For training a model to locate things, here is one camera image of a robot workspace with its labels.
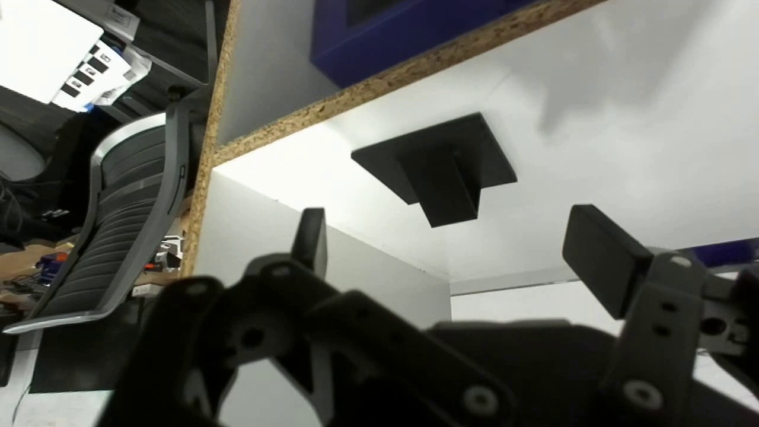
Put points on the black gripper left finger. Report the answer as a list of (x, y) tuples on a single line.
[(372, 334)]

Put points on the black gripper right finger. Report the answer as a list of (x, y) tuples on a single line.
[(661, 334)]

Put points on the black T-shaped plastic object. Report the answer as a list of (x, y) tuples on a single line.
[(443, 162)]

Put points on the white particle board shelf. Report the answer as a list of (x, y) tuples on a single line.
[(633, 120)]

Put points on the grey mesh office chair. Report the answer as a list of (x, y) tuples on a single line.
[(120, 221)]

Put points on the blue box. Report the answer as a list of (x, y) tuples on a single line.
[(394, 37)]

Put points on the white box with black labels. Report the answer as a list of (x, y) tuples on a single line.
[(55, 48)]

